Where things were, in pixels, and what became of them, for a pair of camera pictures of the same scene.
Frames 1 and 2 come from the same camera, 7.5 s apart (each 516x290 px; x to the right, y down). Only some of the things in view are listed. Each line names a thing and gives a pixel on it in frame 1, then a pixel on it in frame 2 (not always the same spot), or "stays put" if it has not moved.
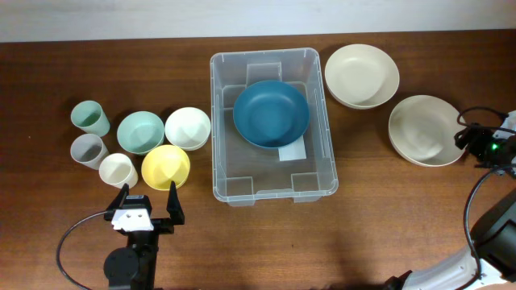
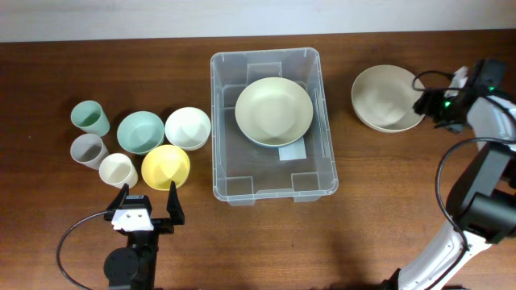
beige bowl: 361,76 to 383,98
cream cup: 118,170 stays put
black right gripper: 475,147 to 427,102
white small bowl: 188,128 stays put
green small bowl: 140,132 stays put
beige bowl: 422,128 to 273,112
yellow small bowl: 164,164 stays put
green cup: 89,116 stays put
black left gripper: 175,213 stays put
